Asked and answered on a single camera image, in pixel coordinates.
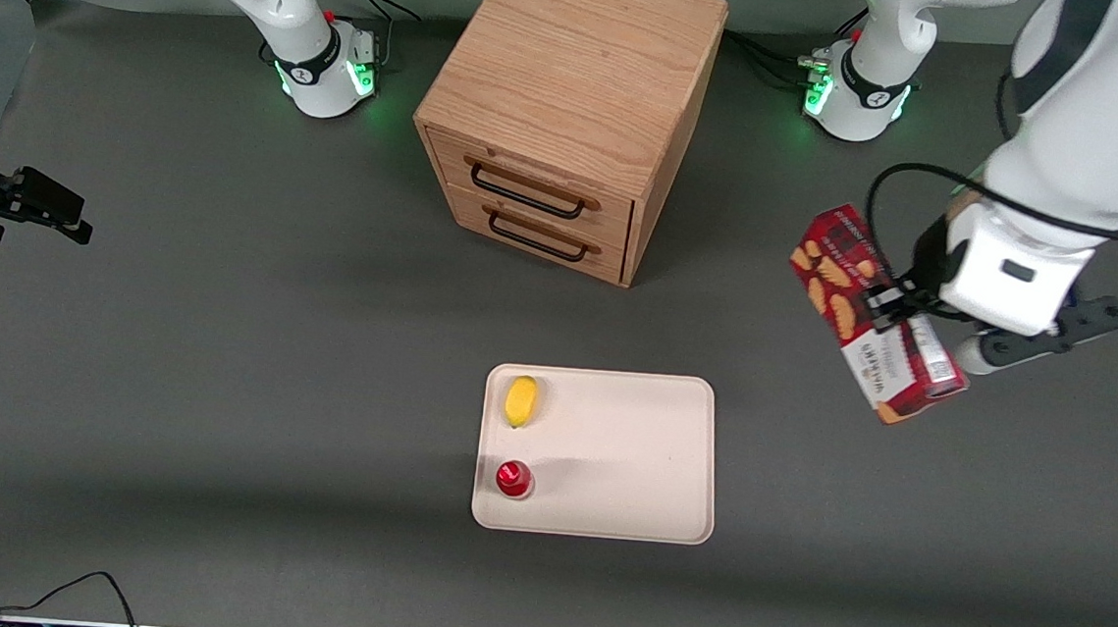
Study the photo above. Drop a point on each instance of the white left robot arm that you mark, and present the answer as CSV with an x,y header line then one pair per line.
x,y
1106,96

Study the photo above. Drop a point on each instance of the red cookie box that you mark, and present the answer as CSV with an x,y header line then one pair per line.
x,y
833,264

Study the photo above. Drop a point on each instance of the wooden drawer cabinet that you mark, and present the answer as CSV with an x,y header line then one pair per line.
x,y
576,69

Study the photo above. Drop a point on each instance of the beige plastic tray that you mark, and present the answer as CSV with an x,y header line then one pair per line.
x,y
628,456

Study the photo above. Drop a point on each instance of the yellow lemon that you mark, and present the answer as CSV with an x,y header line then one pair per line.
x,y
520,401

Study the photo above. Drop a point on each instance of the red soda can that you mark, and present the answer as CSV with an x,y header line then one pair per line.
x,y
514,479

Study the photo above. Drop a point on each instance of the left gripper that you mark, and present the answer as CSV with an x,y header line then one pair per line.
x,y
927,260

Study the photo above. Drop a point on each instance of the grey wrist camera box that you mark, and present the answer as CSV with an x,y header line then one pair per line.
x,y
1090,316

